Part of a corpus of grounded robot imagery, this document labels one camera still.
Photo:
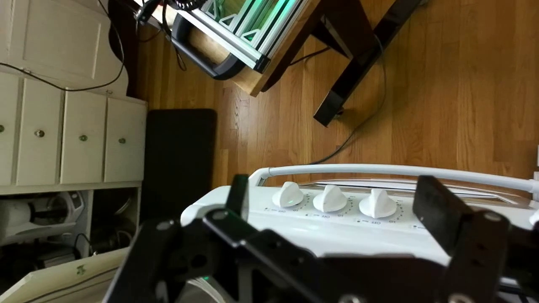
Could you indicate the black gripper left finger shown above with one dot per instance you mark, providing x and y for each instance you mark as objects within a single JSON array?
[{"x": 246, "y": 262}]

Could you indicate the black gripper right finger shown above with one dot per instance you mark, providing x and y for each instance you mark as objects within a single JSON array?
[{"x": 484, "y": 245}]

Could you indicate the robot base stand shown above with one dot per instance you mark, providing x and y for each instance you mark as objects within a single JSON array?
[{"x": 253, "y": 42}]

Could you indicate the white stove knob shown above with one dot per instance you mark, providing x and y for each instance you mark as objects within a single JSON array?
[
  {"x": 288, "y": 195},
  {"x": 378, "y": 203},
  {"x": 330, "y": 198}
]

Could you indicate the black floor mat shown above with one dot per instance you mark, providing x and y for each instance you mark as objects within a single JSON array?
[{"x": 179, "y": 159}]

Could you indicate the white gas stove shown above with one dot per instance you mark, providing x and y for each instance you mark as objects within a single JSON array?
[{"x": 351, "y": 232}]

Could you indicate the white drawer cabinet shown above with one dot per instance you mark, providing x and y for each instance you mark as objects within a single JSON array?
[{"x": 68, "y": 128}]

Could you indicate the white oven door handle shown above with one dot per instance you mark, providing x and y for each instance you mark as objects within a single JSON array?
[{"x": 531, "y": 185}]

